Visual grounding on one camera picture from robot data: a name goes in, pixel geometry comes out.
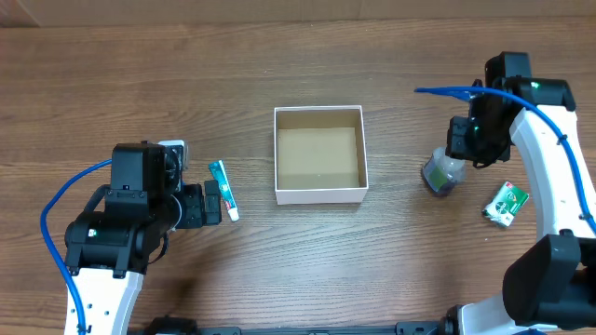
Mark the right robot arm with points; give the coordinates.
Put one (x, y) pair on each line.
(552, 285)

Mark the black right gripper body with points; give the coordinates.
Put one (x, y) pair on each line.
(467, 140)

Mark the white cardboard box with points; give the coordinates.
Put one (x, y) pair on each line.
(320, 155)

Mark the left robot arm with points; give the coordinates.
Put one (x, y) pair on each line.
(110, 243)

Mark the green Dettol soap bar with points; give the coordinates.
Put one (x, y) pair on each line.
(505, 205)

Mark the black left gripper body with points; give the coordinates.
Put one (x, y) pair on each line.
(192, 206)

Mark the clear pump soap bottle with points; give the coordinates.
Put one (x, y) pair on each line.
(442, 173)

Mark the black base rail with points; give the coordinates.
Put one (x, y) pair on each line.
(183, 326)

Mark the green toothpaste tube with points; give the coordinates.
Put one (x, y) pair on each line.
(218, 172)

